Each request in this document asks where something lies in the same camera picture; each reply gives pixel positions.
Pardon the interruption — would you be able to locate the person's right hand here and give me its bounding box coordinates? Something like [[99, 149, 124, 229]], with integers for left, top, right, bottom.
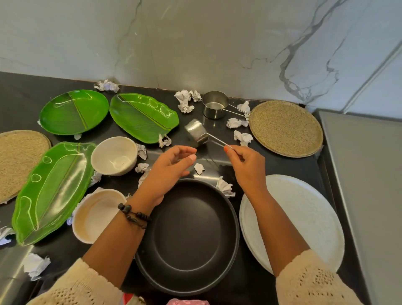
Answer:
[[223, 145, 268, 197]]

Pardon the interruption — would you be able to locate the person's left hand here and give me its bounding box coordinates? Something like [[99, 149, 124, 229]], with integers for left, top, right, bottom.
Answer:
[[133, 146, 198, 207]]

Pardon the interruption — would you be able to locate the steel measuring cup wire handle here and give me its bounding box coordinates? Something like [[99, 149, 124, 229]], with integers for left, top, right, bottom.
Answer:
[[184, 119, 233, 150], [202, 91, 250, 120]]

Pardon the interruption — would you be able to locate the person's right forearm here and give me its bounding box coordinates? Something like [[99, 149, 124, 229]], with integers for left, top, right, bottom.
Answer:
[[243, 187, 311, 278]]

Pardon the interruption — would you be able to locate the person's left forearm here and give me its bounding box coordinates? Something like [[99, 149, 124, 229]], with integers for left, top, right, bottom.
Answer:
[[82, 192, 164, 288]]

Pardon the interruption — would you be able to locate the green leaf-shaped plate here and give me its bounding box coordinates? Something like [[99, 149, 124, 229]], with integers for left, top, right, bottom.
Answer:
[[109, 93, 180, 144], [12, 141, 97, 246]]

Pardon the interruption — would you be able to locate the round woven straw mat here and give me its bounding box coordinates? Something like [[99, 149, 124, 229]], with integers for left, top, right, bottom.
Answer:
[[0, 130, 52, 205], [249, 100, 324, 158]]

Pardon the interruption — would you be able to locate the black round pan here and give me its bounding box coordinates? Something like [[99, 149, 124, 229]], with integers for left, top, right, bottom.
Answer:
[[134, 178, 240, 288]]

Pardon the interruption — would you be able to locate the white bowl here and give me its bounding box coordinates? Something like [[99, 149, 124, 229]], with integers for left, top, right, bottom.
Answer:
[[72, 189, 127, 244], [91, 136, 138, 176]]

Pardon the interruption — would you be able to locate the white round plate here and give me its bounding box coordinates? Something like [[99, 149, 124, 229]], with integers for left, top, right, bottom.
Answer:
[[239, 192, 277, 276], [240, 174, 345, 274]]

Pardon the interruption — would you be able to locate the round green plate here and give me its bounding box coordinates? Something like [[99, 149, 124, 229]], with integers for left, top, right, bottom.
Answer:
[[39, 90, 109, 136]]

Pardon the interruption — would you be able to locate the grey metal counter unit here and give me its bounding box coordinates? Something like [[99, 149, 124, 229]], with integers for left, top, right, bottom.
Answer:
[[317, 108, 402, 305]]

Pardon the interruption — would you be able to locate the pink patterned garment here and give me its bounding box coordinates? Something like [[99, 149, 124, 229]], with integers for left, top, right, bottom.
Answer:
[[122, 294, 210, 305]]

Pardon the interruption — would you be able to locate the cream knitted sweater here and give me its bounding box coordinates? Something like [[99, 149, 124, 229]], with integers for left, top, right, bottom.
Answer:
[[27, 250, 365, 305]]

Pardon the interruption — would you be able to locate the stainless steel surface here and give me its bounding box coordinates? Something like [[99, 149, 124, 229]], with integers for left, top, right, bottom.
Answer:
[[0, 243, 35, 305]]

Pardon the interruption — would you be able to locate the black beaded bracelet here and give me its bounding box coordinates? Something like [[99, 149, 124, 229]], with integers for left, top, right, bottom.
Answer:
[[118, 203, 152, 229]]

